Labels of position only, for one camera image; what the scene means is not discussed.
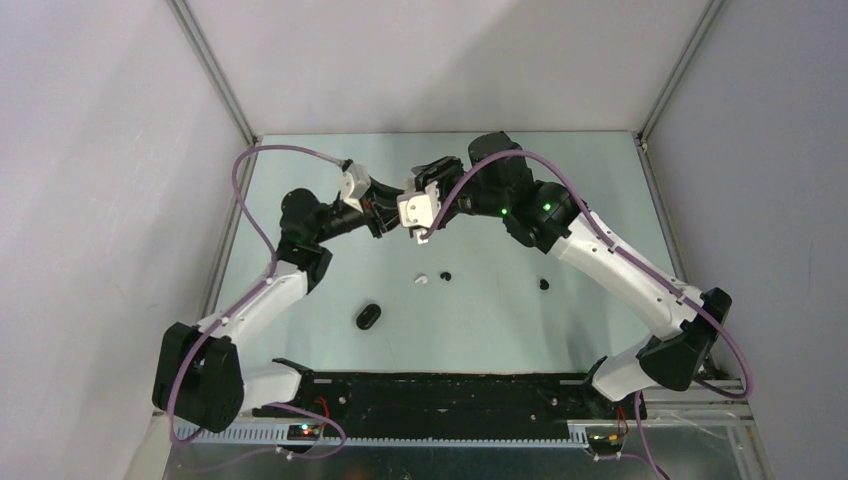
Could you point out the black charging case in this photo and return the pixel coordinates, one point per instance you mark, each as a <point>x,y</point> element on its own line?
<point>368,316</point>

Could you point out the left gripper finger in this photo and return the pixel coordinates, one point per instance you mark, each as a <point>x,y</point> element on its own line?
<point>383,221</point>
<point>381,199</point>

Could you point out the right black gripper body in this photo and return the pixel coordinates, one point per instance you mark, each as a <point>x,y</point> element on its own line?
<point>470,197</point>

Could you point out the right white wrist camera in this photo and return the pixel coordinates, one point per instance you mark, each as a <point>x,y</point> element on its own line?
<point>417,208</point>

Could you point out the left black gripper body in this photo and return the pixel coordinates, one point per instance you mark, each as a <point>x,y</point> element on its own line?
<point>339,219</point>

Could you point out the aluminium frame rail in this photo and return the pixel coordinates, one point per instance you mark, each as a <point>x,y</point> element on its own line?
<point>689,404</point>

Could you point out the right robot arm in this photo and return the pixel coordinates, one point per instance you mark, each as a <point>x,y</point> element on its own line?
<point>541,209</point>

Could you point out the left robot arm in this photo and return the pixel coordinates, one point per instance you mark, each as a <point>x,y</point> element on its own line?
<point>200,377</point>

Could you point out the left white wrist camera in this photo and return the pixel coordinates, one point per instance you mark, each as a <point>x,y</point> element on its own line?
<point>354,184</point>

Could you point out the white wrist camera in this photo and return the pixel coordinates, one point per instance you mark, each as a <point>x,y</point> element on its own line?
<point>417,208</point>
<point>354,184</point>

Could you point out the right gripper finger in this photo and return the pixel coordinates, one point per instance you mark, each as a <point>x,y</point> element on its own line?
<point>445,189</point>
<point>442,170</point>

